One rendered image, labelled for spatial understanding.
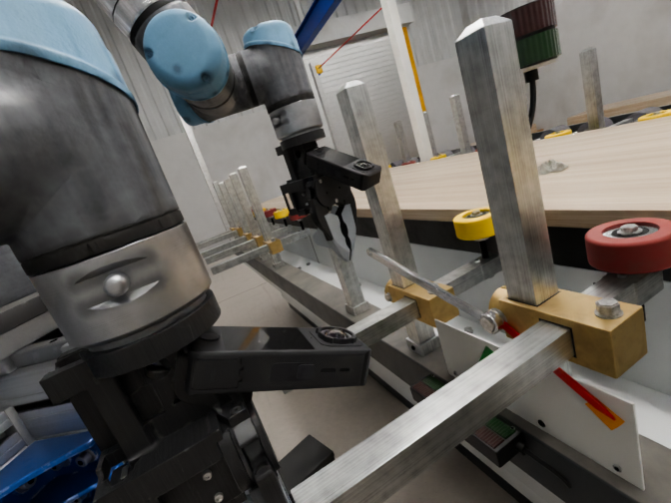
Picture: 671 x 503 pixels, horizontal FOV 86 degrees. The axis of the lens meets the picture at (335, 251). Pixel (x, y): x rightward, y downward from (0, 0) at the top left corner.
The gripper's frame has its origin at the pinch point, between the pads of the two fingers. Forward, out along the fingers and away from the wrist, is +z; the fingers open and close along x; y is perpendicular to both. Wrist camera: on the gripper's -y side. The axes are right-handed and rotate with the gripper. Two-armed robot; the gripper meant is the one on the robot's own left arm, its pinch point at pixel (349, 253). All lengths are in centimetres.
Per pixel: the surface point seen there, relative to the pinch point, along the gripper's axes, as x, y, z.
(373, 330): 5.3, -5.3, 10.7
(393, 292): -4.9, -2.5, 9.8
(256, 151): -430, 619, -72
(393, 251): -4.7, -5.2, 1.8
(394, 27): -134, 60, -63
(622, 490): 8.8, -34.4, 21.9
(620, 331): 6.5, -35.4, 5.6
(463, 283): -11.8, -12.0, 11.2
